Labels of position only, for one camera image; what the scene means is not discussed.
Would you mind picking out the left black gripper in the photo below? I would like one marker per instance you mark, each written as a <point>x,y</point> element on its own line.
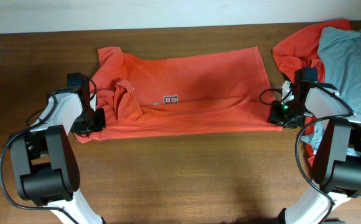
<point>101,124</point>

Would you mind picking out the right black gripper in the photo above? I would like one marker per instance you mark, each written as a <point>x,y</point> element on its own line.
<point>275,117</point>

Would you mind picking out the orange printed t-shirt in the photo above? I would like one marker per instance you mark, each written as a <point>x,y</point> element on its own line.
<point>212,93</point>

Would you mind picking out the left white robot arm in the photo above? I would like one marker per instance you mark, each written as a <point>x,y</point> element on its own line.
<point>44,165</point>

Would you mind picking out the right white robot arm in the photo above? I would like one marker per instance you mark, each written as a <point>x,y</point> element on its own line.
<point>336,169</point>

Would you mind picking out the orange shirt in pile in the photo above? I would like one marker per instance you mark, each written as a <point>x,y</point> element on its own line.
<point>299,50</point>

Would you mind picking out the grey t-shirt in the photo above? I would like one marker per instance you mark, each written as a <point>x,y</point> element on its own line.
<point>340,52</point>

